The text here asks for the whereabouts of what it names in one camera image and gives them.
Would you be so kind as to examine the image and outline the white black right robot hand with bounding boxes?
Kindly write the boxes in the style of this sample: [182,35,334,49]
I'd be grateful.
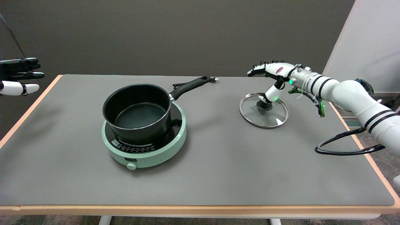
[247,61,296,104]

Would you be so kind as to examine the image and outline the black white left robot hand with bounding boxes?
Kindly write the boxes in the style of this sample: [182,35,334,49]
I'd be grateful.
[0,58,45,97]

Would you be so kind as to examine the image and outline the glass pot lid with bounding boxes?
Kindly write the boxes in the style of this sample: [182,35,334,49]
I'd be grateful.
[239,92,289,129]

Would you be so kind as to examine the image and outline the floor vent grille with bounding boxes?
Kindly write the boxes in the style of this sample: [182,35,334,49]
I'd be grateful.
[342,116,367,127]

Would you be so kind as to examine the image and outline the white partition panel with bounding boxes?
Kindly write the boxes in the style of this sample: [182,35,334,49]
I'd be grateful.
[322,0,400,94]

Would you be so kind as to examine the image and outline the grey table mat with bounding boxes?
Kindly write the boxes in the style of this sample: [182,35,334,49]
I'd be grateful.
[0,74,395,206]

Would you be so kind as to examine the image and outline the mint green induction cooker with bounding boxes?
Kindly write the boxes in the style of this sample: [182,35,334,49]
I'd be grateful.
[102,102,187,171]

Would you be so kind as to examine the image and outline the thin green-tipped wrist wires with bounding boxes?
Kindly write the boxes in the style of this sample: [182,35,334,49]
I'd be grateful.
[288,87,326,118]

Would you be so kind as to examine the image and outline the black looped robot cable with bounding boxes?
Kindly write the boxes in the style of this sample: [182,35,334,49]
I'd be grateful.
[315,94,400,156]

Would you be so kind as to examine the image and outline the black saucepan with handle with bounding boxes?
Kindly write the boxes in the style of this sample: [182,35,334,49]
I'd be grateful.
[102,76,212,145]

